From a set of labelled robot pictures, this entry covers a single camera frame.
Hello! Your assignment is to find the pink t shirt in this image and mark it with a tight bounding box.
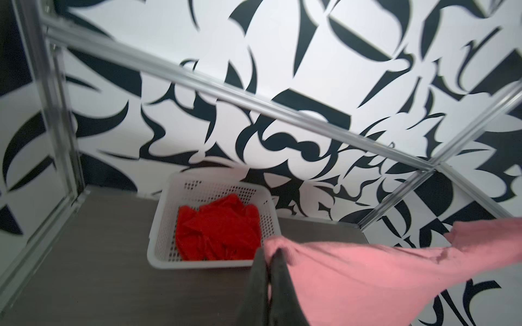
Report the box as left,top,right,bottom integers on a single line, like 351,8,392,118
264,218,521,325

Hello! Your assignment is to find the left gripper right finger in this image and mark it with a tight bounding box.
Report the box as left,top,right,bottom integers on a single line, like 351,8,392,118
268,249,309,326

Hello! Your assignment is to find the red t shirt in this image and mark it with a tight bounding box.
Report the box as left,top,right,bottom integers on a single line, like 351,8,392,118
175,194,262,262

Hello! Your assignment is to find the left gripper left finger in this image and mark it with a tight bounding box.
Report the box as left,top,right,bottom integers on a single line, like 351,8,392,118
234,247,269,326

